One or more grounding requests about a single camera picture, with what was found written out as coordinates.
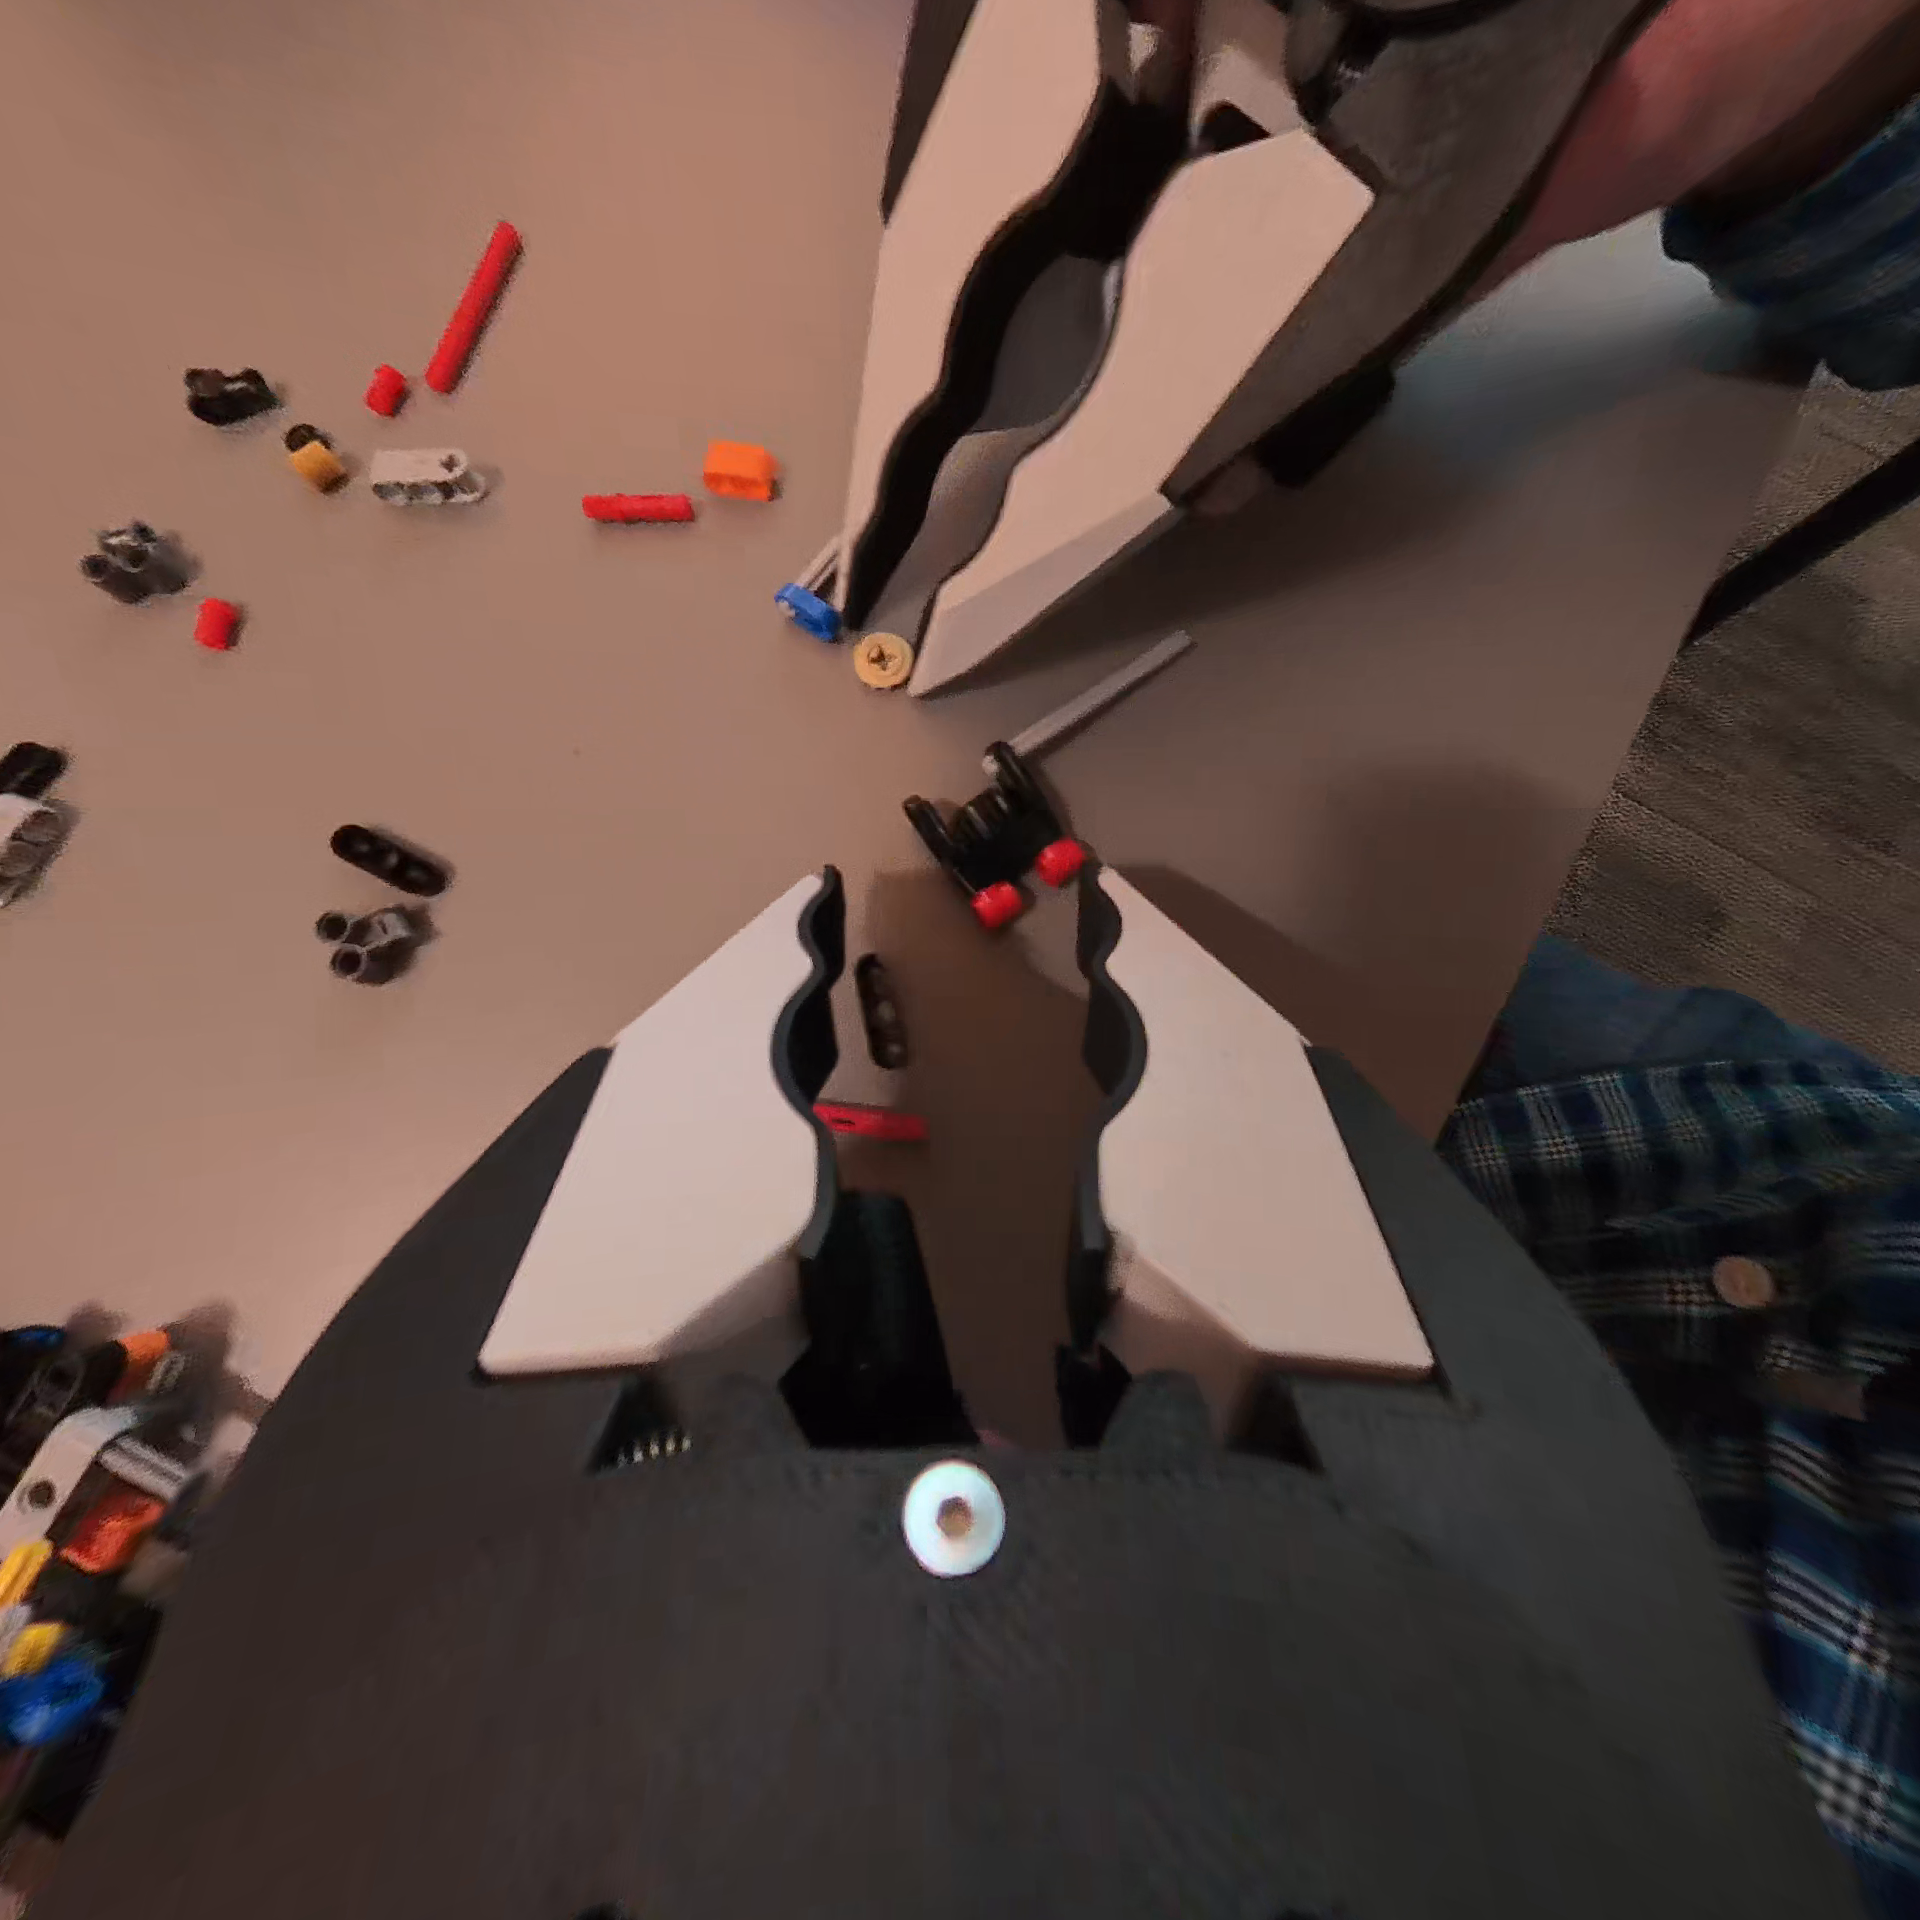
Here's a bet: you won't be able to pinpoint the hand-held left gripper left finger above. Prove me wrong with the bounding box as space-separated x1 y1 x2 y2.
477 864 848 1375

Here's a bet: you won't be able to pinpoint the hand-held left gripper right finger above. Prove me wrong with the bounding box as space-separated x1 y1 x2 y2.
1067 864 1437 1381

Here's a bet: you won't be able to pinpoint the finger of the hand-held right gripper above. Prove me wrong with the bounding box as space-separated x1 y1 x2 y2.
878 129 1379 701
836 0 1190 631

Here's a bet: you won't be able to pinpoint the black lego assembly red bushes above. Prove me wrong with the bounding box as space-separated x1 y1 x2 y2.
903 739 1090 934

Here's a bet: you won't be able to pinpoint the person's right forearm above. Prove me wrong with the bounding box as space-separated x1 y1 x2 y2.
1477 0 1920 396

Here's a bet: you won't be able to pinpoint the dark grey lego connector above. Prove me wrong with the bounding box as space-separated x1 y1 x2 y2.
312 900 435 989
81 519 197 607

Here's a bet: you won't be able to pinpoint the grey lego axle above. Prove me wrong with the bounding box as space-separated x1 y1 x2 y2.
1003 628 1196 762

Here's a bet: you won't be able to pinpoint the blue lego pin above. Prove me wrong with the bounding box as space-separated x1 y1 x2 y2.
774 543 848 644

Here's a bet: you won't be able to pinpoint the long red lego axle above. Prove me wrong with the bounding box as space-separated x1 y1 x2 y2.
426 221 527 396

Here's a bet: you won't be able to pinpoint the light grey lego beam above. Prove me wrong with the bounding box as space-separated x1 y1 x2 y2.
365 445 490 507

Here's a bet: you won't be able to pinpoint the pile of mixed lego pieces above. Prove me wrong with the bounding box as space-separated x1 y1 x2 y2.
0 1303 278 1848

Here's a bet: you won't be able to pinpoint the person's blue jeans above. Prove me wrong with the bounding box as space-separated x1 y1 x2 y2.
1477 937 1897 1100

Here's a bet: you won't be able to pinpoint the person's plaid shirt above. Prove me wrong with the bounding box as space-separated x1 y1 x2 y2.
1437 1048 1920 1920

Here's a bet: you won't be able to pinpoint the black table leg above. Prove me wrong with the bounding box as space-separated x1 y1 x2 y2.
1676 432 1920 650

